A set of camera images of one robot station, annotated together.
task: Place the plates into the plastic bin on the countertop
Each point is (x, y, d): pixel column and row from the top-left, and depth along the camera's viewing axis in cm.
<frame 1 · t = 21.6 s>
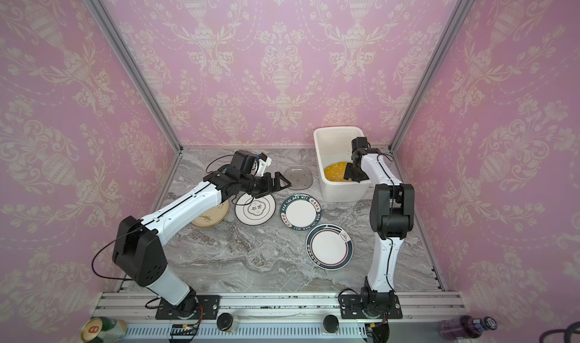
left hand: (283, 188, 80), fingers open
right hand: (355, 176, 99), fingers open
yellow polka dot plate: (335, 171, 110), point 3 cm above the table
clear glass plate: (299, 178, 112), on the table
white plate green text rim: (300, 211, 99), on the table
white plate green red rim: (329, 246, 89), on the table
white plate black ring: (255, 211, 99), on the table
cream plate with leaf: (216, 220, 93), point 3 cm above the table

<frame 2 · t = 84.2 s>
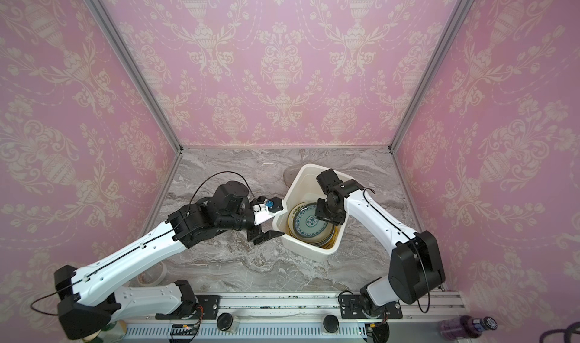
left hand: (280, 220, 66), fingers open
right hand: (322, 216, 84), fingers open
white plastic bin: (305, 188, 96), point 9 cm above the table
small dark green plate: (306, 224, 88), point 7 cm above the table
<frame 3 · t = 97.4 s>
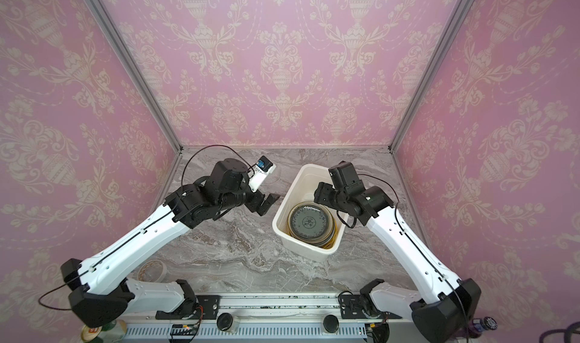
left hand: (268, 187, 69), fingers open
right hand: (322, 194, 75), fingers open
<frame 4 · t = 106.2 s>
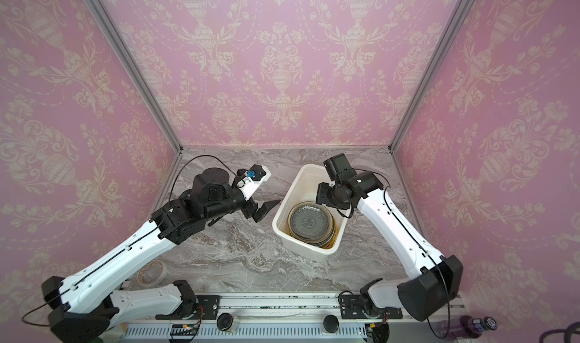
left hand: (269, 188, 65), fingers open
right hand: (323, 197, 77), fingers open
